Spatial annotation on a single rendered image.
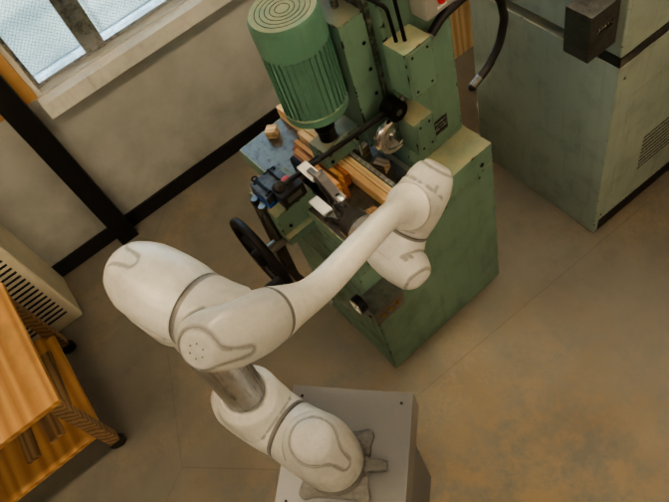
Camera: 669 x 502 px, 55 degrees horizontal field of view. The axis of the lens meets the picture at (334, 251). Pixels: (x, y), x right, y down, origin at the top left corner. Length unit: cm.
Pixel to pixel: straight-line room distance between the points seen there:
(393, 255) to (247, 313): 52
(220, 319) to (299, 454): 58
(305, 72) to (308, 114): 13
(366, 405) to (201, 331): 87
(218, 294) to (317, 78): 73
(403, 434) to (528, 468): 78
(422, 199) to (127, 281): 61
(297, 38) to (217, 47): 162
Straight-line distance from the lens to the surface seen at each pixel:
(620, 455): 244
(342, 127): 185
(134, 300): 107
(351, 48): 164
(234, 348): 97
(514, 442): 242
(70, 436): 277
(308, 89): 160
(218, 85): 319
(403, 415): 173
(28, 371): 254
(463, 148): 203
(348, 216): 152
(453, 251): 226
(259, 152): 207
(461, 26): 347
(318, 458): 146
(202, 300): 100
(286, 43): 150
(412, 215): 133
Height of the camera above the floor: 233
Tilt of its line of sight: 54 degrees down
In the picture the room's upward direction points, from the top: 24 degrees counter-clockwise
